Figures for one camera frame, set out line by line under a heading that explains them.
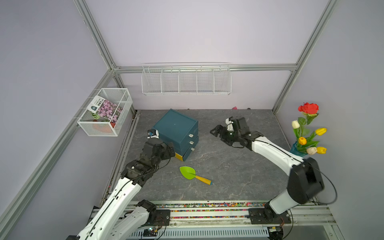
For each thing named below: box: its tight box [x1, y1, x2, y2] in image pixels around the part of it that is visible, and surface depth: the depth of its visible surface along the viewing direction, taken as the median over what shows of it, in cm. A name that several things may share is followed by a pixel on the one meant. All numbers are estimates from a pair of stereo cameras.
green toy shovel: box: [179, 166, 213, 186], surface depth 89 cm
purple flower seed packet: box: [86, 95, 123, 123], surface depth 75 cm
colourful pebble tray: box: [156, 202, 269, 219], surface depth 79 cm
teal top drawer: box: [180, 120, 198, 154], surface depth 84 cm
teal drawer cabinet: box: [152, 108, 199, 162], surface depth 86 cm
